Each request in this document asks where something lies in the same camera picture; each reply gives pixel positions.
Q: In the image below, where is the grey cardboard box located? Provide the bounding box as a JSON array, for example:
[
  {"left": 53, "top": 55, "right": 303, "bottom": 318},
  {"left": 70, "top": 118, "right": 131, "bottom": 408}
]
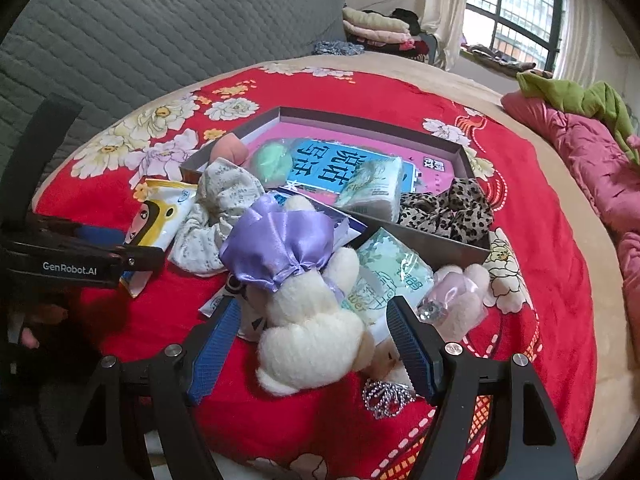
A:
[{"left": 180, "top": 106, "right": 493, "bottom": 268}]

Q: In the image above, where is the leopard print scrunchie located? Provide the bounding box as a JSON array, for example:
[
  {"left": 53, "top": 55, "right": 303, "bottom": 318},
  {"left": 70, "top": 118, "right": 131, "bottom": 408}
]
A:
[{"left": 397, "top": 176, "right": 496, "bottom": 245}]

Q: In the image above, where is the beige bed sheet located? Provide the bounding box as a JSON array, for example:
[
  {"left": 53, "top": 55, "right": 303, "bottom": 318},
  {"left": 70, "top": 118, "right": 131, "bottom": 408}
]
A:
[{"left": 30, "top": 50, "right": 640, "bottom": 466}]

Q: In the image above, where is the black garment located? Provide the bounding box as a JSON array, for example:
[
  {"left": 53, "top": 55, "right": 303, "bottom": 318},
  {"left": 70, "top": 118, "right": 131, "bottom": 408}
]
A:
[{"left": 390, "top": 7, "right": 426, "bottom": 36}]

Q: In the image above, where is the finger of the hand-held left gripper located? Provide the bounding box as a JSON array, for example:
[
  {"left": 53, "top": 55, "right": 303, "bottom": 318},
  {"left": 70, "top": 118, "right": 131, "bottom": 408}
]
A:
[
  {"left": 115, "top": 242, "right": 167, "bottom": 276},
  {"left": 30, "top": 215, "right": 128, "bottom": 248}
]

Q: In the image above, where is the pink book with blue label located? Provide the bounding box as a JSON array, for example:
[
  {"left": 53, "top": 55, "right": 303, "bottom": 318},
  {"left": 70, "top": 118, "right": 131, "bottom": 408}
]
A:
[{"left": 245, "top": 120, "right": 463, "bottom": 211}]

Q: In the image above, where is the black framed window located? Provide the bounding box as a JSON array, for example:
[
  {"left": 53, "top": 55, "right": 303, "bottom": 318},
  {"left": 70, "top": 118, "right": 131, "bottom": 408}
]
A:
[{"left": 465, "top": 0, "right": 568, "bottom": 73}]

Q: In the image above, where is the blue patterned cloth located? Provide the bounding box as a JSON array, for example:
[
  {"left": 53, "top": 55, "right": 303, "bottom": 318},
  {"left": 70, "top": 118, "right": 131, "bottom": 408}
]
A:
[{"left": 312, "top": 40, "right": 366, "bottom": 57}]

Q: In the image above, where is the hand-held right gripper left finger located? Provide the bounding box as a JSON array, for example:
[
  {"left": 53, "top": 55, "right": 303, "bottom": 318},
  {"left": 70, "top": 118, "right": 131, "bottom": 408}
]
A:
[{"left": 70, "top": 296, "right": 243, "bottom": 480}]

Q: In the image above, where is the patterned windowsill blanket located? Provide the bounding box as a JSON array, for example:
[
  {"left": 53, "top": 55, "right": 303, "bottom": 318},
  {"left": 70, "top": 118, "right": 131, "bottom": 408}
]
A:
[{"left": 462, "top": 42, "right": 551, "bottom": 78}]

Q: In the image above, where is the white curtain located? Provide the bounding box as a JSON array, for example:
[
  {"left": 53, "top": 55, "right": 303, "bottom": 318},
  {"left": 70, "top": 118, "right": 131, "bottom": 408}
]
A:
[
  {"left": 407, "top": 0, "right": 468, "bottom": 72},
  {"left": 555, "top": 0, "right": 616, "bottom": 86}
]

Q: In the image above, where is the green tissue pack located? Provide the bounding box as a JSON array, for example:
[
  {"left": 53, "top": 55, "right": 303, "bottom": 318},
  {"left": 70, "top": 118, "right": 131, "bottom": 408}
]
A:
[
  {"left": 332, "top": 155, "right": 406, "bottom": 218},
  {"left": 345, "top": 227, "right": 436, "bottom": 333}
]

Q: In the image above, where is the green sponge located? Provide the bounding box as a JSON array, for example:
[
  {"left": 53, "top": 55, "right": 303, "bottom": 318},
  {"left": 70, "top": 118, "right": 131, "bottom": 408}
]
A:
[{"left": 249, "top": 137, "right": 296, "bottom": 192}]

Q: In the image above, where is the yellow cartoon wipes pack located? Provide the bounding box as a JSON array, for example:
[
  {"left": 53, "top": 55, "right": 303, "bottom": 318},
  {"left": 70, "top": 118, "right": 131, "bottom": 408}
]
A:
[{"left": 120, "top": 178, "right": 200, "bottom": 300}]

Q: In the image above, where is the pink makeup sponge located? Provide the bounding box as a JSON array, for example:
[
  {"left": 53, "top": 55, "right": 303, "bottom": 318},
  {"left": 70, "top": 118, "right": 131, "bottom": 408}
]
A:
[{"left": 210, "top": 132, "right": 248, "bottom": 166}]

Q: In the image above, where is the cream plush toy pink dress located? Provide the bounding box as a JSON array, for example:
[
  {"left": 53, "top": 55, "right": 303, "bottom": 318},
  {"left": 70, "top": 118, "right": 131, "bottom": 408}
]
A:
[{"left": 367, "top": 262, "right": 493, "bottom": 391}]

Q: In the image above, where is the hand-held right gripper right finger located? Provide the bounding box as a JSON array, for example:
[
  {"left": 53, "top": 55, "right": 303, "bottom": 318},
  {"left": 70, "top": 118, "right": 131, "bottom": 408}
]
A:
[{"left": 386, "top": 296, "right": 581, "bottom": 480}]

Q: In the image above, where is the cream plush bear purple dress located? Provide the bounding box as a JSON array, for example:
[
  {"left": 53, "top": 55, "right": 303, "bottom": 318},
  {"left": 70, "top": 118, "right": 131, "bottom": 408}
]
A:
[{"left": 219, "top": 194, "right": 376, "bottom": 395}]

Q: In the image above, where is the silver tiara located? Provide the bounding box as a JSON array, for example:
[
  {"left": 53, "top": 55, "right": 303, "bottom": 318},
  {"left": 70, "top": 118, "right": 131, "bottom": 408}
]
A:
[{"left": 362, "top": 377, "right": 418, "bottom": 420}]

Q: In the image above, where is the cream folded blanket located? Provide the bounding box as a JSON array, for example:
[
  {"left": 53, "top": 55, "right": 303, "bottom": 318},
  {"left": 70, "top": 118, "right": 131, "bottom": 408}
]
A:
[{"left": 342, "top": 6, "right": 408, "bottom": 33}]

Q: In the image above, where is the pink quilt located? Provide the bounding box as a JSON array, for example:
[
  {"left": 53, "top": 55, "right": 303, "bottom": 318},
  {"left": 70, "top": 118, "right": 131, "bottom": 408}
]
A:
[{"left": 501, "top": 91, "right": 640, "bottom": 321}]

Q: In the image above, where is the grey quilted headboard cover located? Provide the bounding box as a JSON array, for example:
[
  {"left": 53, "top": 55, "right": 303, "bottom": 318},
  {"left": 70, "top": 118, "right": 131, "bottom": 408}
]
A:
[{"left": 0, "top": 0, "right": 351, "bottom": 196}]

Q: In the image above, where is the red floral blanket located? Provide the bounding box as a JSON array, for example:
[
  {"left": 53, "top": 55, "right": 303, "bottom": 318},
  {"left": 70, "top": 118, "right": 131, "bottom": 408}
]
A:
[{"left": 31, "top": 67, "right": 601, "bottom": 480}]

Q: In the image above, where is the green blanket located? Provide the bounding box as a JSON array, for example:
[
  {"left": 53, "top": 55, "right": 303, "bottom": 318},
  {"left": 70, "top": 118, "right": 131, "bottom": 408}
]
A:
[{"left": 516, "top": 71, "right": 640, "bottom": 166}]

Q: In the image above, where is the dark red patterned cloth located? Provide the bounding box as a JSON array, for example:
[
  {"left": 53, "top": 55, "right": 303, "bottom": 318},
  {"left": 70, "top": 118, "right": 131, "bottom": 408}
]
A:
[{"left": 395, "top": 37, "right": 436, "bottom": 63}]

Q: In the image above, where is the person's left hand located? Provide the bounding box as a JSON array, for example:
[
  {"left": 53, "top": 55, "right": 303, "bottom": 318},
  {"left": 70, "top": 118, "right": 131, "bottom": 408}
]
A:
[{"left": 10, "top": 305, "right": 68, "bottom": 351}]

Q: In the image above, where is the white floral scrunchie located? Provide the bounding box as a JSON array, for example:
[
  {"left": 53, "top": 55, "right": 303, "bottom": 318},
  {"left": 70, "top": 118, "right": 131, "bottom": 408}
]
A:
[{"left": 167, "top": 157, "right": 268, "bottom": 276}]

